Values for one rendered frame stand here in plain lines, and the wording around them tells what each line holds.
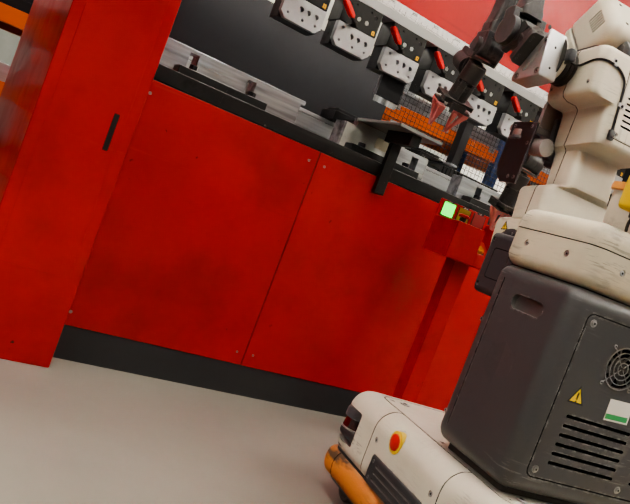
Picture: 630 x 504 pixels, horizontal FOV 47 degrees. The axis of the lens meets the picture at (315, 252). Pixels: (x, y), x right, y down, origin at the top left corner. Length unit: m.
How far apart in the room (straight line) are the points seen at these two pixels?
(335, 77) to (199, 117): 1.05
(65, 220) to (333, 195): 0.86
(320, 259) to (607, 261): 1.20
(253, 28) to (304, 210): 0.88
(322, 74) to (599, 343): 1.92
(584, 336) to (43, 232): 1.32
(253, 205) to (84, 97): 0.61
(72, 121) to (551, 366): 1.28
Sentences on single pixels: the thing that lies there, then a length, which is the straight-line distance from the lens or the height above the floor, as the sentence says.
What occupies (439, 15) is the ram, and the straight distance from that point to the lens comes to 2.69.
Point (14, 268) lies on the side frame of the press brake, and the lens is 2.00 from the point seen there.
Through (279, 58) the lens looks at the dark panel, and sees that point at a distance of 2.96.
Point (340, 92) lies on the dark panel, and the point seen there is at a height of 1.15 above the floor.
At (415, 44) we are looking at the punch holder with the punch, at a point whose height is 1.31.
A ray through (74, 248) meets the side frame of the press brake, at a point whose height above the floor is 0.33.
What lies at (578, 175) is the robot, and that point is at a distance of 1.83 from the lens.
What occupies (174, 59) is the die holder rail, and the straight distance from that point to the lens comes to 2.25.
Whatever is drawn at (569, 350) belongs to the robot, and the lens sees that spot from 1.39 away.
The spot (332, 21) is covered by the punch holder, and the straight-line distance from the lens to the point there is 2.51.
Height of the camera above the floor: 0.64
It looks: 3 degrees down
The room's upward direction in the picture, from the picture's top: 21 degrees clockwise
